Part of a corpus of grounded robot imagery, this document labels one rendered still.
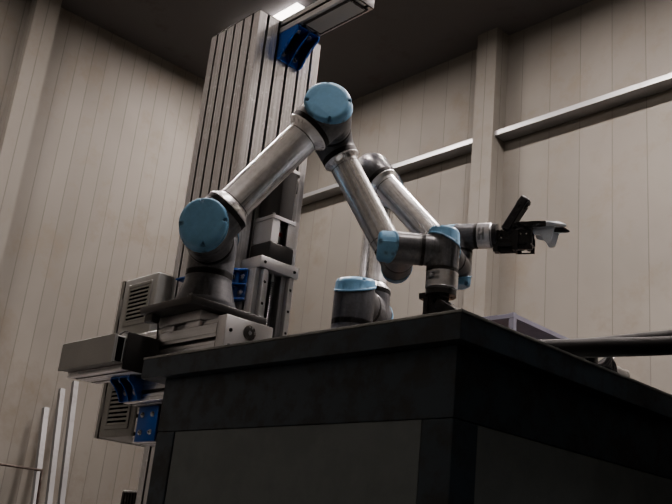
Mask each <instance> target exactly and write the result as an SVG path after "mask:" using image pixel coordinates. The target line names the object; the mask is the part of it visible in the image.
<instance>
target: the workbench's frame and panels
mask: <svg viewBox="0 0 672 504"><path fill-rule="evenodd" d="M141 379H143V380H148V381H152V382H156V383H160V384H164V385H165V388H164V395H163V401H162V407H161V413H160V419H159V426H158V432H159V433H158V434H157V440H156V446H155V452H154V458H153V464H152V471H151V477H150V483H149V489H148V495H147V502H146V504H672V398H671V397H669V396H666V395H664V394H661V393H659V392H656V391H654V390H651V389H649V388H646V387H644V386H642V385H639V384H637V383H634V382H632V381H629V380H627V379H624V378H622V377H619V376H617V375H615V374H612V373H610V372H607V371H605V370H602V369H600V368H597V367H595V366H592V365H590V364H588V363H585V362H583V361H580V360H578V359H575V358H573V357H570V356H568V355H565V354H563V353H561V352H558V351H556V350H553V349H551V348H548V347H546V346H543V345H541V344H538V343H536V342H534V341H531V340H529V339H526V338H524V337H521V336H519V335H516V334H514V333H512V332H509V331H507V330H504V329H502V328H499V327H497V326H494V325H492V324H489V323H487V322H485V321H482V320H480V319H477V318H475V317H472V316H470V315H467V314H465V313H462V312H459V313H452V314H446V315H439V316H432V317H426V318H419V319H412V320H406V321H399V322H393V323H386V324H379V325H373V326H366V327H359V328H353V329H346V330H340V331H333V332H326V333H320V334H313V335H306V336H300V337H293V338H286V339H280V340H273V341H267V342H260V343H253V344H247V345H240V346H233V347H227V348H220V349H214V350H207V351H200V352H194V353H187V354H180V355H174V356H167V357H161V358H154V359H147V360H144V363H143V368H142V374H141Z"/></svg>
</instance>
